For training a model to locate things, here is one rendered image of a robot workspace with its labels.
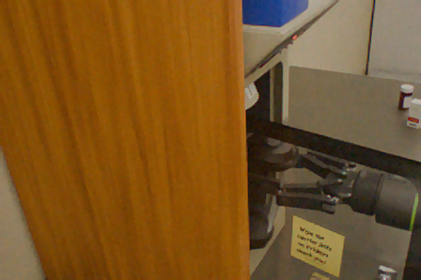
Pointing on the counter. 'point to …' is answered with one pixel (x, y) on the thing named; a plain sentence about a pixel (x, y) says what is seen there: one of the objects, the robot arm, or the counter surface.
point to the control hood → (253, 49)
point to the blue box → (272, 11)
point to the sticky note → (317, 245)
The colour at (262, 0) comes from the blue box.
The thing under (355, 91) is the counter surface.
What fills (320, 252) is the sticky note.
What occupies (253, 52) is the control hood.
